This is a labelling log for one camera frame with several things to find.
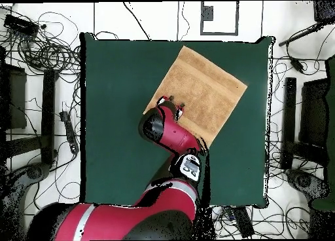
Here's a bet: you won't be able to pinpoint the small black power adapter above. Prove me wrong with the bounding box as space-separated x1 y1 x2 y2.
289 56 306 75

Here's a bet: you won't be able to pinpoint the grey square floor frame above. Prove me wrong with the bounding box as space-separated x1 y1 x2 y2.
200 1 239 37

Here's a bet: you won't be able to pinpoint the black panel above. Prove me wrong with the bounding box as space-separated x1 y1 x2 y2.
298 77 331 149
0 64 27 130

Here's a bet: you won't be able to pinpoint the black rod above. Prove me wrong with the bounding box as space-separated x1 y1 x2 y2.
277 21 326 47

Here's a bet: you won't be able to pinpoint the grey round stand base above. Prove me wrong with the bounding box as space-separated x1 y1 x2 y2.
286 168 329 201
0 162 52 240

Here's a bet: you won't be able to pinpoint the black box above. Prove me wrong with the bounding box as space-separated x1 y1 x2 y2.
313 0 335 25

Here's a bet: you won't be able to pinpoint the black stand bar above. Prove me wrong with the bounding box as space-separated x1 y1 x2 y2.
281 77 298 170
40 68 60 165

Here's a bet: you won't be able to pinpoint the dark green table cloth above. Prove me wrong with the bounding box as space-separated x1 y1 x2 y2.
79 31 275 209

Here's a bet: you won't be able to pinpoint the green cloth sheet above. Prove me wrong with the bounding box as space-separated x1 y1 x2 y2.
310 53 335 212

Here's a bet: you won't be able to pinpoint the black power strip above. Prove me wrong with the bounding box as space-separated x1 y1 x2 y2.
231 206 255 238
59 110 80 155

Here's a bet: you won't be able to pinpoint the tangled black cables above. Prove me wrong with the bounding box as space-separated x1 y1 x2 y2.
0 5 82 77

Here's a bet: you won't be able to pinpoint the tan terry towel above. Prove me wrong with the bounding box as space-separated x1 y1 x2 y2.
143 45 249 148

